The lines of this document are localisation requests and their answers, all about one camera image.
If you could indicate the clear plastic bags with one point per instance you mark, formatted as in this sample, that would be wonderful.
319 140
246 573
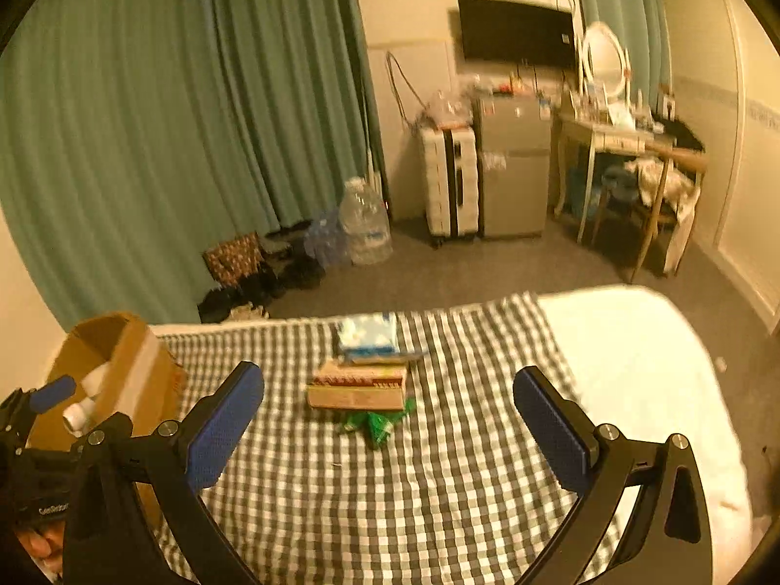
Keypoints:
445 109

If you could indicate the person's left hand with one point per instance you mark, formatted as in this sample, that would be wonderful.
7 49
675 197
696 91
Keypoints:
39 551

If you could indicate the black wall television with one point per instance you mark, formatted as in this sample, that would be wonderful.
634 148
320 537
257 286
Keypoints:
518 30

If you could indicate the large clear water bottle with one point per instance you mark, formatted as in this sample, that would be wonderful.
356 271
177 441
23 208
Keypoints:
365 225

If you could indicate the white dressing table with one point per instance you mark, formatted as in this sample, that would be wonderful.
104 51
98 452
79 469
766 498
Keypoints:
615 137

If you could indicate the green toy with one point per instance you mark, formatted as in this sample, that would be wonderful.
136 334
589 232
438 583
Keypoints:
378 426

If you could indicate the white suitcase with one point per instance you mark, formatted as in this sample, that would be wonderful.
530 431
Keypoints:
439 183

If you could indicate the thin dark notebook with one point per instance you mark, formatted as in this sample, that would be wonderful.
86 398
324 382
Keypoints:
405 356

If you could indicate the white bed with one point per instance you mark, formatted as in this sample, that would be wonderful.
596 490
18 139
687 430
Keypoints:
640 365

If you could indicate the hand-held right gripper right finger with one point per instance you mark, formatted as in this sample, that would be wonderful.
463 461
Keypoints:
548 426

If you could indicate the wooden chair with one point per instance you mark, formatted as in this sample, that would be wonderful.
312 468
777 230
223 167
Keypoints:
688 161

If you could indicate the oval white mirror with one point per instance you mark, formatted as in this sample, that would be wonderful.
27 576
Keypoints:
603 55

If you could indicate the pile of black shoes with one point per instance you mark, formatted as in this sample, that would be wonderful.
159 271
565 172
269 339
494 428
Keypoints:
286 274

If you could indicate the light clothes on chair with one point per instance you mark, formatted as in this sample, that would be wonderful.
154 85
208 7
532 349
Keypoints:
658 177

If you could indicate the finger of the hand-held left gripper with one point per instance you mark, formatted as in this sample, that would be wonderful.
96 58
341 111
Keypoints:
52 393

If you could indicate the grey mini fridge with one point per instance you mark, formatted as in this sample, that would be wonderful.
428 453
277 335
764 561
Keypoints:
512 183

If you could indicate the wide green curtain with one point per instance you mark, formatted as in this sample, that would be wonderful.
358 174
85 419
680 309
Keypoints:
152 103

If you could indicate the brown patterned bag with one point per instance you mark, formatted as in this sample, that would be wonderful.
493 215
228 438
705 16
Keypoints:
231 259

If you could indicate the white tube bottle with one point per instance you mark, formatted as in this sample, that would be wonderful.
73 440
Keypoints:
79 418

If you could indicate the brown printed carton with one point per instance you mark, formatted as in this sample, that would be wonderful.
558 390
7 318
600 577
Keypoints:
356 399

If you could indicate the blue tissue pack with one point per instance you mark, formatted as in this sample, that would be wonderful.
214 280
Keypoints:
365 332

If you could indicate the crushed blue water bottle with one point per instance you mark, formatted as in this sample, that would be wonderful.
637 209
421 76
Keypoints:
326 241

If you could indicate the cardboard box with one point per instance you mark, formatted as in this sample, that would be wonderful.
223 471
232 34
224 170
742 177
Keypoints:
143 378

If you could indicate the checkered blanket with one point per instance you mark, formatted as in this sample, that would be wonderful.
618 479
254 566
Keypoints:
426 499

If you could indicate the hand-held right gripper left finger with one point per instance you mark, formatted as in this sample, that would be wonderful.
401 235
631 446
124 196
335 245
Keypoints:
225 426

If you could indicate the narrow green curtain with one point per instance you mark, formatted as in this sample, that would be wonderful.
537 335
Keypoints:
627 6

